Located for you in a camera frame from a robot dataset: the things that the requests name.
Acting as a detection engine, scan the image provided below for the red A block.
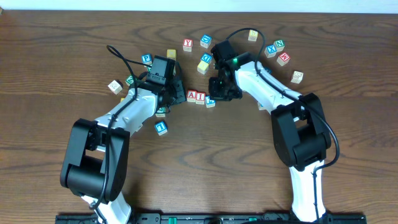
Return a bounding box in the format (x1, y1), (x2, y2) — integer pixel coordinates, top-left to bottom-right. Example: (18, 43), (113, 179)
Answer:
(187, 90), (197, 103)

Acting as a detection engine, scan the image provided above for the blue 2 block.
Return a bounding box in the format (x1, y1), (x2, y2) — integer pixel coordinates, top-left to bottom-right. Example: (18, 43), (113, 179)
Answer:
(205, 96), (216, 108)

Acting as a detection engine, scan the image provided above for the red I block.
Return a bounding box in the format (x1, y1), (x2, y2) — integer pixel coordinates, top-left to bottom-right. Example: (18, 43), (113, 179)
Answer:
(195, 92), (206, 105)

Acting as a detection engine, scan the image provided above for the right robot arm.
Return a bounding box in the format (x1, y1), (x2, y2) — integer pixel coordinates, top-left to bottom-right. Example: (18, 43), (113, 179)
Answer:
(209, 40), (331, 222)

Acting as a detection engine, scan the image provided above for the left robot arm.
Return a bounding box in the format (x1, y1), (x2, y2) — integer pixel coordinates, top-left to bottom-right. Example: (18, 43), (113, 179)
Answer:
(55, 56), (186, 223)

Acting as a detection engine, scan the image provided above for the green L block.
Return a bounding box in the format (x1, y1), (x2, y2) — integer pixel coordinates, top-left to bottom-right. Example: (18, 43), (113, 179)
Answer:
(155, 107), (166, 118)

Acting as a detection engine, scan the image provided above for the yellow block centre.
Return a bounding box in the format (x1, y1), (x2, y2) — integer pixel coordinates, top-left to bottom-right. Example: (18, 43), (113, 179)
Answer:
(197, 60), (210, 75)

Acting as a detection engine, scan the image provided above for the yellow block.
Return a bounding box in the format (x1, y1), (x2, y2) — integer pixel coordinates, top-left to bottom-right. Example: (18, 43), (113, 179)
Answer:
(248, 29), (258, 42)
(167, 49), (177, 60)
(197, 60), (210, 75)

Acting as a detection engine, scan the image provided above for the blue D block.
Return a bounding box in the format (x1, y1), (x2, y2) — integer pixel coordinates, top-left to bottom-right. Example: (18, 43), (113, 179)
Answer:
(201, 53), (212, 64)

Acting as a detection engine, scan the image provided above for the blue L block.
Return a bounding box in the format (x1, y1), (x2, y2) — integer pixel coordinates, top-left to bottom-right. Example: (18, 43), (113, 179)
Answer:
(154, 121), (168, 136)

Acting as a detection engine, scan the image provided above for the yellow block upper left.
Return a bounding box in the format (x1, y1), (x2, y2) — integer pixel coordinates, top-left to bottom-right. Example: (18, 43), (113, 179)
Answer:
(167, 49), (177, 60)

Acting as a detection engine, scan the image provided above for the blue P block left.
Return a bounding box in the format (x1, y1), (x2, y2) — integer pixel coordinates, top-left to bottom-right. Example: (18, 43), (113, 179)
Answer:
(141, 54), (152, 66)

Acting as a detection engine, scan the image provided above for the blue 5 block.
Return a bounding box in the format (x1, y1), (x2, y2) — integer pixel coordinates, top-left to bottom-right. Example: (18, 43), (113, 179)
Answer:
(257, 102), (266, 110)

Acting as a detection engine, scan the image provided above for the green Z block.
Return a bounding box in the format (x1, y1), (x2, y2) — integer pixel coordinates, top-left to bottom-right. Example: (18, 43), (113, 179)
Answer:
(125, 75), (134, 86)

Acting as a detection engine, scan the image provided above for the blue C block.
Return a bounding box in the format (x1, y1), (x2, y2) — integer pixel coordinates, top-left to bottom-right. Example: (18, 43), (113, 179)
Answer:
(200, 34), (212, 49)

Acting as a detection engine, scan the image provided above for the red Y block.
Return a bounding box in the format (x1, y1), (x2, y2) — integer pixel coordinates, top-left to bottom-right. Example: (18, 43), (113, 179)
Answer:
(183, 39), (193, 52)

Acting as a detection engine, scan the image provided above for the plain picture block left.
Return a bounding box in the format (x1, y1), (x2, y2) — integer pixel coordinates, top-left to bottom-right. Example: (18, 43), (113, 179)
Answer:
(108, 80), (123, 95)

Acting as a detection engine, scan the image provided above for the plain picture block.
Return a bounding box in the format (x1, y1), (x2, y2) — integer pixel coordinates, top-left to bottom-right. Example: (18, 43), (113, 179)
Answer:
(108, 80), (123, 95)
(290, 71), (303, 84)

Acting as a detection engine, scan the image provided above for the blue X block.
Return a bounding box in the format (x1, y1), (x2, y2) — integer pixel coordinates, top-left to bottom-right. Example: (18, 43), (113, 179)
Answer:
(264, 45), (277, 58)

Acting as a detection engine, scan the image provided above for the yellow block top right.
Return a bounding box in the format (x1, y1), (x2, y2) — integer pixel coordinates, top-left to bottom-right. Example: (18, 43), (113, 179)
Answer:
(248, 29), (258, 42)

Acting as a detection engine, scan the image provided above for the red M block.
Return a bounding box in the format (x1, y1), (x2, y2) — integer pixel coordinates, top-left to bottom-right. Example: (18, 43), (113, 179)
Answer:
(277, 52), (290, 67)

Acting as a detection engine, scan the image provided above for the green N block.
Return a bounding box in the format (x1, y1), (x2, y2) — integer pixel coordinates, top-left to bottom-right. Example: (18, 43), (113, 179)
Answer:
(274, 40), (285, 52)

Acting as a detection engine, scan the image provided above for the plain picture block right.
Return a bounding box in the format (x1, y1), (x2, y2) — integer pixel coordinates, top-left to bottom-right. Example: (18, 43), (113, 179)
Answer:
(290, 71), (303, 84)

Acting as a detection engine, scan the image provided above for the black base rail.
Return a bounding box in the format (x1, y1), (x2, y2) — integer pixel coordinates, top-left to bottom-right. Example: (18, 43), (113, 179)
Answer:
(55, 212), (368, 224)

